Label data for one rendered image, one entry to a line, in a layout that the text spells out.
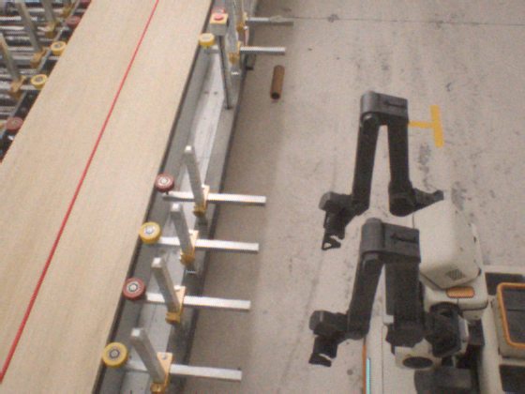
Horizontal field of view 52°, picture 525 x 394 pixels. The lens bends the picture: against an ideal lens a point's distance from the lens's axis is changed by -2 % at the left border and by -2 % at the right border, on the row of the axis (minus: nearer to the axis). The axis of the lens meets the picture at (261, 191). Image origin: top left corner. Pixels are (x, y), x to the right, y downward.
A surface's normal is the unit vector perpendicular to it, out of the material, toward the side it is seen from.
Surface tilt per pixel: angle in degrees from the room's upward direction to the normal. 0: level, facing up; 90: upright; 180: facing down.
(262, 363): 0
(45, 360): 0
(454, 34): 0
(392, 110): 12
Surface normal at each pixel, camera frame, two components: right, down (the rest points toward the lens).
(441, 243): -0.70, -0.51
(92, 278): -0.04, -0.64
